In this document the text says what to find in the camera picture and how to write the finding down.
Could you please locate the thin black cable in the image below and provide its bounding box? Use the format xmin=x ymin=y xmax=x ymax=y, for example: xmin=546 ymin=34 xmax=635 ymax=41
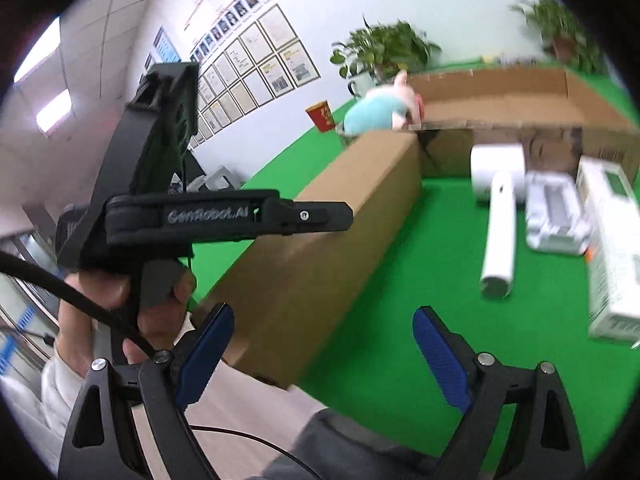
xmin=189 ymin=425 xmax=323 ymax=479

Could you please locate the pink and teal plush toy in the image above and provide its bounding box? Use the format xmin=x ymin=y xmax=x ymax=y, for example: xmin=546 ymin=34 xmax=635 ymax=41
xmin=342 ymin=70 xmax=427 ymax=138

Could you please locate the ceiling light panel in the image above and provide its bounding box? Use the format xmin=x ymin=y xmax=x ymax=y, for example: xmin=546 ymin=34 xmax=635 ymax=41
xmin=12 ymin=16 xmax=62 ymax=85
xmin=35 ymin=88 xmax=72 ymax=135

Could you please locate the red paper cup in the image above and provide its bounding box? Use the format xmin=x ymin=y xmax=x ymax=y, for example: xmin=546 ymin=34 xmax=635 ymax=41
xmin=304 ymin=100 xmax=335 ymax=134

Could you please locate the long closed cardboard box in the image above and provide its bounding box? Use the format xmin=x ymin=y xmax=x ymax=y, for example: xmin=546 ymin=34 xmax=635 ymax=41
xmin=192 ymin=129 xmax=424 ymax=392

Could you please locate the large cardboard box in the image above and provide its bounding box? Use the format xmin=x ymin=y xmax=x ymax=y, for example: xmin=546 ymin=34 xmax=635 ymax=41
xmin=407 ymin=66 xmax=640 ymax=187

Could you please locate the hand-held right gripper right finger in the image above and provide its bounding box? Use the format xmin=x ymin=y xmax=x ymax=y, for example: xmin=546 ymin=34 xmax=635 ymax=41
xmin=412 ymin=305 xmax=587 ymax=480

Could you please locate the potted green plant brown pot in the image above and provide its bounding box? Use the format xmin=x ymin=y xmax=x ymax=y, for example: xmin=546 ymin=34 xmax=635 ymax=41
xmin=510 ymin=0 xmax=608 ymax=75

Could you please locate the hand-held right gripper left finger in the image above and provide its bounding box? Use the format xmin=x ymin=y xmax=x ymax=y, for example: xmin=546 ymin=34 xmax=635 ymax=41
xmin=57 ymin=302 xmax=236 ymax=480

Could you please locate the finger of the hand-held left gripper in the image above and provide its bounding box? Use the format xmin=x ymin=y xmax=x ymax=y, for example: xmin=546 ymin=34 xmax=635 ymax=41
xmin=257 ymin=199 xmax=354 ymax=237

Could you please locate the wall of framed certificates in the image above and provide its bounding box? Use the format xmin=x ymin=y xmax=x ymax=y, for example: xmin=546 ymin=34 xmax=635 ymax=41
xmin=189 ymin=4 xmax=321 ymax=150

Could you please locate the white hair dryer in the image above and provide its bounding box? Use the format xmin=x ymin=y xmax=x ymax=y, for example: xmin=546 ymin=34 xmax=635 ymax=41
xmin=470 ymin=142 xmax=529 ymax=302

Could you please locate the thick black cable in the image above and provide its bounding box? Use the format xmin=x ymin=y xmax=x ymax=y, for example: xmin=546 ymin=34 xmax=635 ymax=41
xmin=0 ymin=251 xmax=157 ymax=358

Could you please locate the blue wall poster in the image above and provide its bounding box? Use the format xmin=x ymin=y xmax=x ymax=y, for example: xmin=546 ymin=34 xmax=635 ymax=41
xmin=151 ymin=26 xmax=182 ymax=65

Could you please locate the white plastic tray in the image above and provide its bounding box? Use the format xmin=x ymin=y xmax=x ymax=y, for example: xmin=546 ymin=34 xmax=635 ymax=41
xmin=523 ymin=170 xmax=594 ymax=257

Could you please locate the row of portrait photos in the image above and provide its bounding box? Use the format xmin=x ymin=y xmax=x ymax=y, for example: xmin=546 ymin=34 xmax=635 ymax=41
xmin=187 ymin=0 xmax=321 ymax=63

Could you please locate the potted green plant white pot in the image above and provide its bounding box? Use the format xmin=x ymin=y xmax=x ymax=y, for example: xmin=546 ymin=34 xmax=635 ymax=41
xmin=330 ymin=17 xmax=443 ymax=97

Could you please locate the white medicine box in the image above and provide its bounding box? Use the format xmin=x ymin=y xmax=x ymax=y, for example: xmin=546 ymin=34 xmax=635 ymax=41
xmin=575 ymin=156 xmax=640 ymax=347

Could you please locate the person's left hand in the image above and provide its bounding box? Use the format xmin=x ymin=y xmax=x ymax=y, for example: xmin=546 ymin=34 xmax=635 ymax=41
xmin=56 ymin=263 xmax=197 ymax=377

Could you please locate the person's left forearm white sleeve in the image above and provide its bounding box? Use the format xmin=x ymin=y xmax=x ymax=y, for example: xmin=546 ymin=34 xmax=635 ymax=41
xmin=39 ymin=347 xmax=103 ymax=461

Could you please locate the person's grey trouser leg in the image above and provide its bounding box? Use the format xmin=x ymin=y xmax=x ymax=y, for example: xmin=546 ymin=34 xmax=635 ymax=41
xmin=262 ymin=406 xmax=453 ymax=480

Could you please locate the green table cloth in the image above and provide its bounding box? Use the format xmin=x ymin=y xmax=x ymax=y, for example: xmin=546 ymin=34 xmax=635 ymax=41
xmin=187 ymin=57 xmax=640 ymax=476

